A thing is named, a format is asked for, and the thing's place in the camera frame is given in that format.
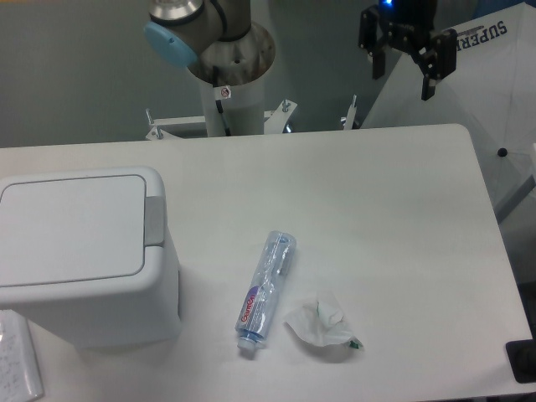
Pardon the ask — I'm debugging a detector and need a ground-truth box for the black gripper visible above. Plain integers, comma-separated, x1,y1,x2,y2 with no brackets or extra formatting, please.
358,1,457,101

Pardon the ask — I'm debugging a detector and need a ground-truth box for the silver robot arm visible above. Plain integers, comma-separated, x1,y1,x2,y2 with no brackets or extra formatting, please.
143,1,457,101

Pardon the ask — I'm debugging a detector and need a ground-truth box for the grey trash can latch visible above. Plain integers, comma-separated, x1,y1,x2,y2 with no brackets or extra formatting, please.
144,196,167,246

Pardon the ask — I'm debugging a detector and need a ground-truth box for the white plastic trash can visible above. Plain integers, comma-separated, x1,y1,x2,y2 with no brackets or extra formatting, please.
1,167,182,348

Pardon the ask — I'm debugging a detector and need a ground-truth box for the white printed umbrella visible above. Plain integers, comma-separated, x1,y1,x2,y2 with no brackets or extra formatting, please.
363,3,535,214

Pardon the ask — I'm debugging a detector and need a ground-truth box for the crumpled white paper tissue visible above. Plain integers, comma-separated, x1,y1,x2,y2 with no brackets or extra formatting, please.
284,291,364,350

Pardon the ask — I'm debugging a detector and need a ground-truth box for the crushed clear plastic bottle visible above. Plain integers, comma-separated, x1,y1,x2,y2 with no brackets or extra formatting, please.
235,231,296,353

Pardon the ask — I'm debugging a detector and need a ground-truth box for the black device at table edge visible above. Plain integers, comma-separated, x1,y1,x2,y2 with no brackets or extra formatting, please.
506,339,535,384

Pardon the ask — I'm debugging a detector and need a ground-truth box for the white paper notepad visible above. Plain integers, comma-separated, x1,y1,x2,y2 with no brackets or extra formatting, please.
1,310,44,401

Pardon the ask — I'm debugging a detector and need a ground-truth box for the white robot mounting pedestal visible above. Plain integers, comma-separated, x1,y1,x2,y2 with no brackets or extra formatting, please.
199,79,265,137

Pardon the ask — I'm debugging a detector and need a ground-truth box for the black cable on pedestal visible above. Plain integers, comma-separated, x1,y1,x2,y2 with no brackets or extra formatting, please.
212,65,232,137

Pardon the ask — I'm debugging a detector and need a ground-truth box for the white metal base frame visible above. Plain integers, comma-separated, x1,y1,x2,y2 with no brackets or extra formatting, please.
144,94,359,142

